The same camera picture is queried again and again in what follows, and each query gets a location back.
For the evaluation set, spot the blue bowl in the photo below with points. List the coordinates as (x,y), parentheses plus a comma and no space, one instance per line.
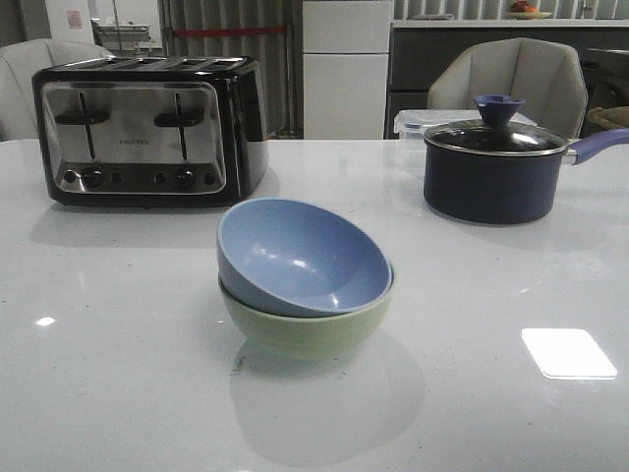
(294,259)

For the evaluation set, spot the green bowl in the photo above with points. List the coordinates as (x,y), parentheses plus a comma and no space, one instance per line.
(308,338)

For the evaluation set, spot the clear plastic food container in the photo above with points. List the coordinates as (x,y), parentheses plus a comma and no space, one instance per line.
(410,124)

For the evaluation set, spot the dark blue saucepan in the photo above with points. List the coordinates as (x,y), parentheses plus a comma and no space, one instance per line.
(504,186)

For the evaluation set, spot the black and chrome toaster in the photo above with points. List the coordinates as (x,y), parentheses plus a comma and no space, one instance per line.
(152,132)

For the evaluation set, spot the white refrigerator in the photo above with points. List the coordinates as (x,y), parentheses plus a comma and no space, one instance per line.
(345,67)

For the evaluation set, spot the glass lid with blue knob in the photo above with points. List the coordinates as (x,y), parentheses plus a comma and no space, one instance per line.
(495,132)

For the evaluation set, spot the grey counter cabinet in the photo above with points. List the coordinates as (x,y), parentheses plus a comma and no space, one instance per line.
(420,51)

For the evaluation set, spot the beige chair right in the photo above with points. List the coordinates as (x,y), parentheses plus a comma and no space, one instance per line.
(547,75)

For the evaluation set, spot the beige chair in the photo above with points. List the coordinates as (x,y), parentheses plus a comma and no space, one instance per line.
(547,75)
(19,62)

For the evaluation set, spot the fruit plate on counter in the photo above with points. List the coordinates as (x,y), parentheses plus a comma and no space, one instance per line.
(524,10)

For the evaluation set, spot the beige chair left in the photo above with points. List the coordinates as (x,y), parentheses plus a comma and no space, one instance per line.
(19,62)

